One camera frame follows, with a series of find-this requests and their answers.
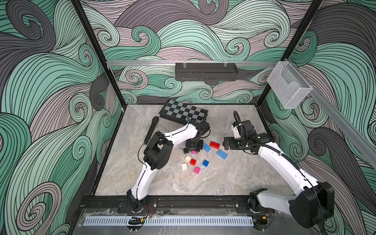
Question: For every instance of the black wall tray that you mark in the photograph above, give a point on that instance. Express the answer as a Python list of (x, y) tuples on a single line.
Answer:
[(207, 72)]

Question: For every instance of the pink square lego brick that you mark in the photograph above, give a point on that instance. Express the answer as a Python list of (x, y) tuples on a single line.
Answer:
[(197, 170)]

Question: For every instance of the dark blue square lego brick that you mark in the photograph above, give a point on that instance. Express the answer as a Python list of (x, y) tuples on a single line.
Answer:
[(205, 163)]

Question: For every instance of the red long lego brick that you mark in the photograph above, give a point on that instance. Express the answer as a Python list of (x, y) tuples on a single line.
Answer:
[(215, 145)]

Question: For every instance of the light blue long lego brick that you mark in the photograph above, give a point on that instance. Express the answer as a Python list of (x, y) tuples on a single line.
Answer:
[(206, 147)]

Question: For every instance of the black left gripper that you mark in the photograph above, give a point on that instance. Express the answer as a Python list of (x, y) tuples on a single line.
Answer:
[(198, 149)]

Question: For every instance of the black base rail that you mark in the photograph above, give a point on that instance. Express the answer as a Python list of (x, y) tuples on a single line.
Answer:
[(164, 204)]

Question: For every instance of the black microphone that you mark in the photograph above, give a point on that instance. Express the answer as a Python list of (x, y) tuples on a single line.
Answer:
[(150, 132)]

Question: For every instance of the clear plastic wall bin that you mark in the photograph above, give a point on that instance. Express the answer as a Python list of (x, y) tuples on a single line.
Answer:
[(288, 84)]

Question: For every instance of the white slotted cable duct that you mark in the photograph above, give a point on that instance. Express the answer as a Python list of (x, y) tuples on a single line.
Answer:
[(172, 221)]

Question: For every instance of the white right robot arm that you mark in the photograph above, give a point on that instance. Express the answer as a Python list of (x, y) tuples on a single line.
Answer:
[(312, 201)]

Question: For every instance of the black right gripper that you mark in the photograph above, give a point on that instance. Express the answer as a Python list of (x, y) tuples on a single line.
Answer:
[(233, 145)]

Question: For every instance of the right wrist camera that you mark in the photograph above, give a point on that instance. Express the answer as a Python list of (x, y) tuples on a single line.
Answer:
[(242, 129)]

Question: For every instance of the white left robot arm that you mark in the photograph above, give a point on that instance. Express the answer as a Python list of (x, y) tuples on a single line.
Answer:
[(157, 154)]

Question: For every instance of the black green chessboard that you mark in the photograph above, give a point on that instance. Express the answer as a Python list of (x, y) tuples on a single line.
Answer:
[(182, 112)]

